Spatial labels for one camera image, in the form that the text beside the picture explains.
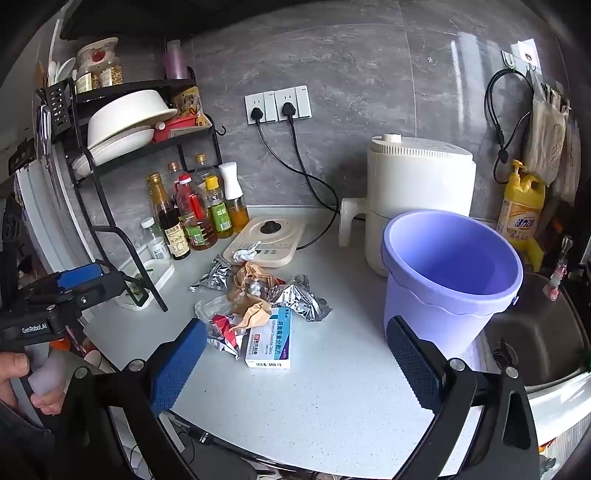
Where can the white tissue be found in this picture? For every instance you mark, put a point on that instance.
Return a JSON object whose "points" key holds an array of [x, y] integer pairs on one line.
{"points": [[244, 253]]}

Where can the small white cap bottle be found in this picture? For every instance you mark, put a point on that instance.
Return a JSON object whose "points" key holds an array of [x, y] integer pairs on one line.
{"points": [[156, 242]]}

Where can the small silver foil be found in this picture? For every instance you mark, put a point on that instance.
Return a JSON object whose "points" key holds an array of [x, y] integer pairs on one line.
{"points": [[214, 274]]}

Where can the white blue medicine box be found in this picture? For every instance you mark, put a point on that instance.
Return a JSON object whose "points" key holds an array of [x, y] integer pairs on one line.
{"points": [[268, 341]]}

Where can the wall hook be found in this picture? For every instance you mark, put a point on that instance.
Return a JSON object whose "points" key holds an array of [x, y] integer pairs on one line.
{"points": [[519, 60]]}

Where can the dark overhead cabinet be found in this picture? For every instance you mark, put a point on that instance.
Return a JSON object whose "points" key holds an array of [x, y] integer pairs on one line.
{"points": [[138, 16]]}

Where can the red silver wrapper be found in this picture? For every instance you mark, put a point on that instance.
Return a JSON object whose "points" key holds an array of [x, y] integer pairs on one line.
{"points": [[226, 337]]}

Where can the white round kitchen appliance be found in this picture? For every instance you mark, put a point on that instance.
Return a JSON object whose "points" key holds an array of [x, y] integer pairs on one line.
{"points": [[415, 184]]}

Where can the red cap oil bottle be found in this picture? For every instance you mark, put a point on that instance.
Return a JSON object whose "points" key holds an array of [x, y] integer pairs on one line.
{"points": [[191, 217]]}

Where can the black power plug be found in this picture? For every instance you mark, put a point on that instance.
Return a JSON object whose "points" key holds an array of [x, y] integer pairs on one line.
{"points": [[255, 114], [288, 110]]}

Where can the pink bottle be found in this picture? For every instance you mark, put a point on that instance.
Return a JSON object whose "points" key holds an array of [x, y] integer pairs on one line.
{"points": [[175, 60]]}

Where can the yellow snack bag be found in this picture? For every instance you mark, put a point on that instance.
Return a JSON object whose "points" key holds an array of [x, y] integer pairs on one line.
{"points": [[189, 106]]}

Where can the large silver foil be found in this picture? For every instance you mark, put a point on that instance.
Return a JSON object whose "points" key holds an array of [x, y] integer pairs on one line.
{"points": [[300, 300]]}

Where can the large white bowl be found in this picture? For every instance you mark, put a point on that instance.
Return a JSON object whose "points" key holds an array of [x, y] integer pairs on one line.
{"points": [[129, 115]]}

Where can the purple plastic bucket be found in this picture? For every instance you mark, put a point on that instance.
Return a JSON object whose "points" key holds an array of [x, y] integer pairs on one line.
{"points": [[443, 295]]}

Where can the white plastic tray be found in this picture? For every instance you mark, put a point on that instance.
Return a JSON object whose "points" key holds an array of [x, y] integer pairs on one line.
{"points": [[152, 277]]}

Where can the person's left hand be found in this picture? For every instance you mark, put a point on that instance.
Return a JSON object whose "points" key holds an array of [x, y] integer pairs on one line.
{"points": [[16, 369]]}

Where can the yellow cap green label bottle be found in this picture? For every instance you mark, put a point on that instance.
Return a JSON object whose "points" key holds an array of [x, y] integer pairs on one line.
{"points": [[220, 217]]}

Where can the white plate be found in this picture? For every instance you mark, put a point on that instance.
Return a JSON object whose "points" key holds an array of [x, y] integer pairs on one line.
{"points": [[115, 147]]}

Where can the white spoons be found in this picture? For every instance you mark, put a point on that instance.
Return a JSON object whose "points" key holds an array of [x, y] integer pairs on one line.
{"points": [[64, 70]]}

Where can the kitchen sink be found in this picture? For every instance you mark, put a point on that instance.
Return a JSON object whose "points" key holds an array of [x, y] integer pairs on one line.
{"points": [[531, 337]]}

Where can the white cutting board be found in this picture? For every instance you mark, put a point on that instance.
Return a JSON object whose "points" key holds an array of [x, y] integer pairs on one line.
{"points": [[44, 217]]}

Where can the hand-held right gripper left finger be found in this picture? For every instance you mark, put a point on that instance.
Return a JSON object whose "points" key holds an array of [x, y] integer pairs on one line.
{"points": [[178, 369]]}

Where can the white wall socket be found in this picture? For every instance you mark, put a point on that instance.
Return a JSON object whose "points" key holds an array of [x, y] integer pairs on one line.
{"points": [[261, 104], [295, 99]]}

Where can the glass spice jar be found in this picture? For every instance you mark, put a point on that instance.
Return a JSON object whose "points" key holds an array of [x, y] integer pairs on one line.
{"points": [[86, 81], [111, 74]]}

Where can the clear bottle gold cap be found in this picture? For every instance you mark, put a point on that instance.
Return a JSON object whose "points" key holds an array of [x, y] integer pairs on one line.
{"points": [[173, 167], [201, 168]]}

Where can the hanging plastic bags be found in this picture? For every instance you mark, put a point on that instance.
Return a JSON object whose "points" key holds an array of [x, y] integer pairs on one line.
{"points": [[547, 134]]}

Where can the brown paper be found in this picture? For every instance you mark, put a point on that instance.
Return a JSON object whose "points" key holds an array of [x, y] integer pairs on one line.
{"points": [[253, 314]]}

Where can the yellow dish soap bottle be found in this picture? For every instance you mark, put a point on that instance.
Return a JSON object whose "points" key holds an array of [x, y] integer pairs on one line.
{"points": [[519, 207]]}

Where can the dark soy sauce bottle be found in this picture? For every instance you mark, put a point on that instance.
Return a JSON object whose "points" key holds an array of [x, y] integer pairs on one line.
{"points": [[173, 230]]}

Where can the white cap oil spray bottle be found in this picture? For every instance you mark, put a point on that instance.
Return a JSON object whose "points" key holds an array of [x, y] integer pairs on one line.
{"points": [[235, 203]]}

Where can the red packets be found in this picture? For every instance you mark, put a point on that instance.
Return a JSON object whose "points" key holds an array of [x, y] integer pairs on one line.
{"points": [[178, 128]]}

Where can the clear plastic wrapper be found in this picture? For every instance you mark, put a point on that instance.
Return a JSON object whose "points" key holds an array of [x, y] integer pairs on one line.
{"points": [[207, 308]]}

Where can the black perforated utensil holder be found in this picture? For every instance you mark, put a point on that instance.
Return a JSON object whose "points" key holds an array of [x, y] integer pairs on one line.
{"points": [[57, 108]]}

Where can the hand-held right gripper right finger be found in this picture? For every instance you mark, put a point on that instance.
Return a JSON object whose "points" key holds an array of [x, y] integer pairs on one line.
{"points": [[413, 364]]}

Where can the pale hanging bag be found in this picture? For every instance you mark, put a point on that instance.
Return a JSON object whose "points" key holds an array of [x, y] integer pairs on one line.
{"points": [[570, 161]]}

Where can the black kitchen rack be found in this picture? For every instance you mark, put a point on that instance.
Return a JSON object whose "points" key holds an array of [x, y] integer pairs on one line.
{"points": [[115, 226]]}

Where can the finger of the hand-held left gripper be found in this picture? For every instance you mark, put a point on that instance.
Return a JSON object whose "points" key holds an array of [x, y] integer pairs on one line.
{"points": [[81, 279]]}

